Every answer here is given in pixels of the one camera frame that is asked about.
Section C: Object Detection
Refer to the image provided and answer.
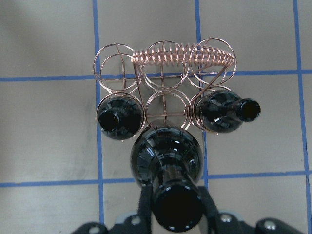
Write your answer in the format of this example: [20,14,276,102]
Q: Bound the copper wire bottle basket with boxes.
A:
[93,38,237,131]

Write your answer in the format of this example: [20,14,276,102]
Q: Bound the dark wine bottle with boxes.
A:
[131,124,203,233]
[97,96,144,140]
[194,90,261,133]

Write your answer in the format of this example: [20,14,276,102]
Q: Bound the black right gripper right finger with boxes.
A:
[198,186,218,223]

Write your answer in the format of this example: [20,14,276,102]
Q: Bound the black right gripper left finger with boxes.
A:
[137,185,153,221]

